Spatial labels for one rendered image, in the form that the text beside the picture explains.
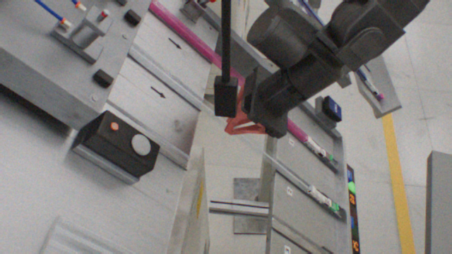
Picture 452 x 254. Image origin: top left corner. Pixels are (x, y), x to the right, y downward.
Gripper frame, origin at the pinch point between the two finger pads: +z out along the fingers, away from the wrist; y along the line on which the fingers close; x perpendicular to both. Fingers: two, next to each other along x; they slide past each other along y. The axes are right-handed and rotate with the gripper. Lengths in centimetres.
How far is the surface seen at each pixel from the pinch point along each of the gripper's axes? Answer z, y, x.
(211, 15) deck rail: -1.3, -19.5, -8.9
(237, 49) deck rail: 0.8, -19.2, -0.8
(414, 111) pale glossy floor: 24, -103, 121
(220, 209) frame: 52, -20, 37
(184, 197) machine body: 32.4, -5.4, 12.5
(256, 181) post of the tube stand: 69, -52, 64
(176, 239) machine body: 32.1, 5.1, 12.6
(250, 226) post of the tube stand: 69, -31, 64
